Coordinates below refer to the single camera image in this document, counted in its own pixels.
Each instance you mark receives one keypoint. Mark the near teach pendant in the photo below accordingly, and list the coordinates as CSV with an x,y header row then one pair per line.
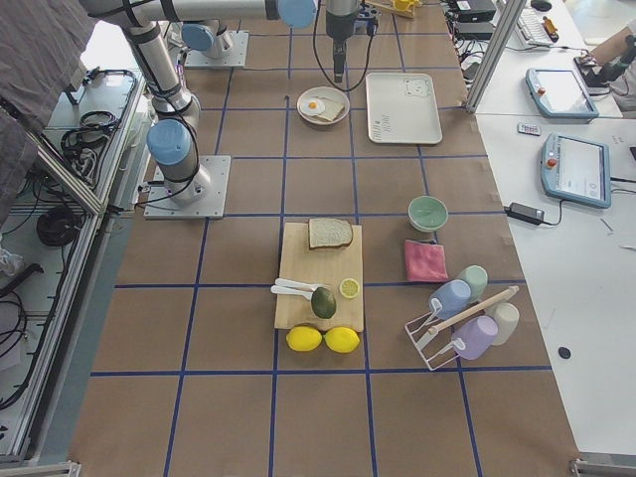
x,y
576,170

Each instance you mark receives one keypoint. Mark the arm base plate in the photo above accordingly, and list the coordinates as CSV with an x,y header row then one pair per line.
x,y
210,51
204,197

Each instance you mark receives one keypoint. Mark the white wire cup rack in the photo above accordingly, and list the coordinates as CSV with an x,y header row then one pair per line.
x,y
424,329

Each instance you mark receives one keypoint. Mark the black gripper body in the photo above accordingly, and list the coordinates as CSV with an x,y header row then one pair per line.
x,y
339,29

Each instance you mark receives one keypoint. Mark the purple cup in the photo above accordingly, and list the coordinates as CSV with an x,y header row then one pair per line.
x,y
473,338

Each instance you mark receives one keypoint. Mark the white round plate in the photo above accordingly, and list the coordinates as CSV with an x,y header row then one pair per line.
x,y
323,91

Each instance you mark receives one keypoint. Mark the mint green cup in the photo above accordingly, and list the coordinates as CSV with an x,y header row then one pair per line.
x,y
477,279

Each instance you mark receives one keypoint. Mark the small remote control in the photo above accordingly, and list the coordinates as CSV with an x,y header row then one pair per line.
x,y
529,129

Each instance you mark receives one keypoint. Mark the white bear tray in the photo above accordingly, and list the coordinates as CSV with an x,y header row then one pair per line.
x,y
402,109

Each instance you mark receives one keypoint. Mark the blue cup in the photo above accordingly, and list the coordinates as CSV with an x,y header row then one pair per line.
x,y
449,299

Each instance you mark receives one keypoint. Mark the fried egg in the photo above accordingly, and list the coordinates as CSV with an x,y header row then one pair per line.
x,y
312,107

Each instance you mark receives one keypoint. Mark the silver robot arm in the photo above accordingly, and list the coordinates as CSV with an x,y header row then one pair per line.
x,y
296,14
172,141

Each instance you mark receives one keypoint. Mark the right whole lemon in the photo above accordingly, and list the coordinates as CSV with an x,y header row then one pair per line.
x,y
342,340

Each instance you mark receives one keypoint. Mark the teach pendant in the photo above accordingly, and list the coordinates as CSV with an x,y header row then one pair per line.
x,y
560,94
576,170

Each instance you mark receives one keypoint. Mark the white plastic utensil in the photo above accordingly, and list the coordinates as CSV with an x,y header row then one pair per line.
x,y
284,286

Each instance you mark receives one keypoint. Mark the bread slice on plate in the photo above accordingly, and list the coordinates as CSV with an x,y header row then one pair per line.
x,y
333,111

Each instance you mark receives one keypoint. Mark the bread slice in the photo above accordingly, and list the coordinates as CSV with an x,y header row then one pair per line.
x,y
329,233
333,111

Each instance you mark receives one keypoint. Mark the black power adapter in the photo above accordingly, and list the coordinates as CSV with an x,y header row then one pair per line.
x,y
525,213

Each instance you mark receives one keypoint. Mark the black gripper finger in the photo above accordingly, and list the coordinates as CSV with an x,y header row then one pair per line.
x,y
338,64

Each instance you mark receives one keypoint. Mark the pink cloth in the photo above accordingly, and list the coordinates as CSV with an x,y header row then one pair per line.
x,y
424,262

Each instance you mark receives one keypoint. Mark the far teach pendant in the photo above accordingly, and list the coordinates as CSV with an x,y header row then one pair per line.
x,y
560,94

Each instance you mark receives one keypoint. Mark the wooden cutting board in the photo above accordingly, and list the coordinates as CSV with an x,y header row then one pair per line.
x,y
326,266

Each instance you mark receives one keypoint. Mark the avocado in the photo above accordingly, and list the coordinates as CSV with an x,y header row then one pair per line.
x,y
323,303

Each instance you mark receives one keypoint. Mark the left whole lemon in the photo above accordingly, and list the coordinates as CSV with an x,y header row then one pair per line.
x,y
303,338

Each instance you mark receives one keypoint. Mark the half lemon slice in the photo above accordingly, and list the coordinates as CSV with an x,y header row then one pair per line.
x,y
349,288

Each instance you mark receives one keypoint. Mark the green bowl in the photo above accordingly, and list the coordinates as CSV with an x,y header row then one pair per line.
x,y
427,214

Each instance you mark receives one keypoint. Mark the whole lemon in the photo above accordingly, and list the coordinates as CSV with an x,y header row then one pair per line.
x,y
303,338
342,340

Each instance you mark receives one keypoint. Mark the aluminium frame post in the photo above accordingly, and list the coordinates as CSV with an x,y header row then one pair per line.
x,y
503,31

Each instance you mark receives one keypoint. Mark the cream cup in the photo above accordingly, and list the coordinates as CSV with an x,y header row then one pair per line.
x,y
506,315

